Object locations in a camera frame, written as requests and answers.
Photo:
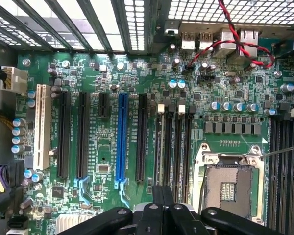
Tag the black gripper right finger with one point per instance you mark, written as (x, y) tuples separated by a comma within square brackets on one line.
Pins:
[(168, 197)]

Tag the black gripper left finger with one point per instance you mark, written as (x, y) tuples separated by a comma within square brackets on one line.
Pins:
[(158, 195)]

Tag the black RAM slot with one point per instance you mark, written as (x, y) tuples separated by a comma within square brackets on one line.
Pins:
[(169, 147), (180, 147), (189, 147), (272, 171), (291, 171), (158, 147), (282, 171)]

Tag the thin metal locking lever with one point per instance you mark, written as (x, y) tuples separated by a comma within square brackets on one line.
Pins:
[(203, 191), (281, 151)]

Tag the CPU socket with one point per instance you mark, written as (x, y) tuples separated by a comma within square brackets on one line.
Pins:
[(230, 178)]

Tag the blue expansion slot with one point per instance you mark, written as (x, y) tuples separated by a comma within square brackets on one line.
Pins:
[(121, 134)]

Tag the green motherboard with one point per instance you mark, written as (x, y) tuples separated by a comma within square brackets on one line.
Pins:
[(100, 147)]

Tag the silver finned heatsink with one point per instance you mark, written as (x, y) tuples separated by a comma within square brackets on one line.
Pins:
[(73, 224)]

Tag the short black expansion slot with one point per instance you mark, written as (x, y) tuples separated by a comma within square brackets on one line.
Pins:
[(104, 105)]

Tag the white expansion slot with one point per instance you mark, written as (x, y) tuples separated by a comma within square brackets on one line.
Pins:
[(42, 127)]

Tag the silver USB port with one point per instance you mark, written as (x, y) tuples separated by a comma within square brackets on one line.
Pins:
[(205, 39), (188, 40)]

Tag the silver port stack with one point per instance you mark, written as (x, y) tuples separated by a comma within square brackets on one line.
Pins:
[(224, 46)]

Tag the silver ethernet port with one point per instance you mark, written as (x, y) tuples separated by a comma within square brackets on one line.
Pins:
[(250, 39)]

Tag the white power connector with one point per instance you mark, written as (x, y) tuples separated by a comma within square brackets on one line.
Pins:
[(16, 78)]

